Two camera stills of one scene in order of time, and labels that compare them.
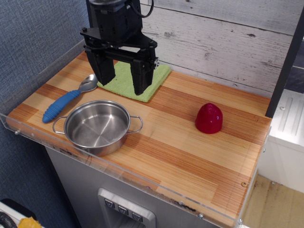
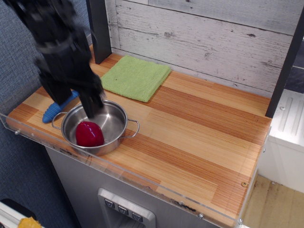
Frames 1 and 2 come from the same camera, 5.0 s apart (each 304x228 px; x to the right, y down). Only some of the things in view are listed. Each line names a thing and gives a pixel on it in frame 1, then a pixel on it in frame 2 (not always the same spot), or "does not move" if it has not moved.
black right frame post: [288, 67] does not move
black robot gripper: [117, 27] to [54, 27]
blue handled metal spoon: [90, 82] does not move
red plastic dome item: [209, 118] to [89, 134]
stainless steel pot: [98, 128] does not move
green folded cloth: [122, 83] does not move
